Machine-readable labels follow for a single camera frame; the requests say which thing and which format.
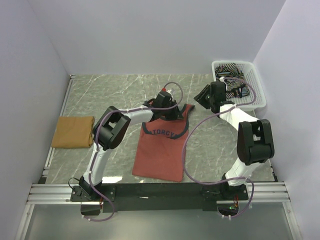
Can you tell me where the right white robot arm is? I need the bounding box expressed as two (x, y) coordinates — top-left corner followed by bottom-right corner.
(194, 81), (275, 200)

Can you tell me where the striped multicolour tank top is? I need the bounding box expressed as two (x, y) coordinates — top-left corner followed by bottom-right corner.
(214, 63), (250, 99)

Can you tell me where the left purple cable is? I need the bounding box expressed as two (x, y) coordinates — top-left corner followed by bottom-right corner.
(87, 81), (184, 223)

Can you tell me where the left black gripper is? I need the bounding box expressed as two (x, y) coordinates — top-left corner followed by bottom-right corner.
(161, 100), (184, 121)

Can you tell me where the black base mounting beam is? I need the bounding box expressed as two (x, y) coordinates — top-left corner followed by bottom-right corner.
(70, 182), (249, 216)

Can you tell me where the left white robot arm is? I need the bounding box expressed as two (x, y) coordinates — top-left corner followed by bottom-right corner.
(78, 89), (182, 201)

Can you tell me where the white plastic laundry basket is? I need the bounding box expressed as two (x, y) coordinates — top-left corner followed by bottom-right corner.
(211, 60), (267, 112)

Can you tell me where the rust red tank top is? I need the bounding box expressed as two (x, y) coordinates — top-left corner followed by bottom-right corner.
(132, 103), (195, 182)

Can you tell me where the tan ribbed tank top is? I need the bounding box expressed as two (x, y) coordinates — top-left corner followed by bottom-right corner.
(51, 116), (95, 149)

